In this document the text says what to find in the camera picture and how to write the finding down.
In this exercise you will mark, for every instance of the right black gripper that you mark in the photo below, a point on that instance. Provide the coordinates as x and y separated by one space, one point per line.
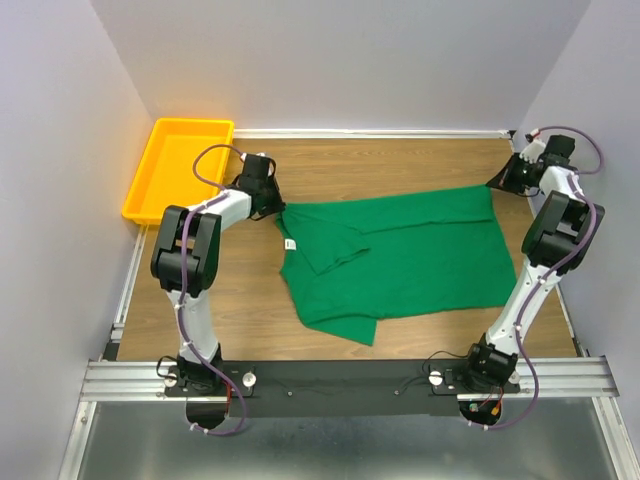
503 179

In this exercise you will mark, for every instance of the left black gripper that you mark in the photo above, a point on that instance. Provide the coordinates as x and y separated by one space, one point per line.
277 204

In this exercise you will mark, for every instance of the green t shirt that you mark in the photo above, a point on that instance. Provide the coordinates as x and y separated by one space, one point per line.
350 264

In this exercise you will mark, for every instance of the yellow plastic tray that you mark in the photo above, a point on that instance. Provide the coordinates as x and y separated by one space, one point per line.
164 175

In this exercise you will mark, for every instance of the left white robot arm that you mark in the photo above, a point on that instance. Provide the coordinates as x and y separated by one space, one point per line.
185 261

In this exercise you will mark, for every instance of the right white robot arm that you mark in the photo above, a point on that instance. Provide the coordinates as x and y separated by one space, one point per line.
555 244

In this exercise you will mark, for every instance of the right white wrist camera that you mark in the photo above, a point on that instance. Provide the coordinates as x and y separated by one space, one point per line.
531 153

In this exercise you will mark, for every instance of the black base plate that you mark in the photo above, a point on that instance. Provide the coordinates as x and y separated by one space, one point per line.
331 388

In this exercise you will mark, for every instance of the aluminium frame rail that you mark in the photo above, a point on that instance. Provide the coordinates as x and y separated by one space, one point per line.
114 381

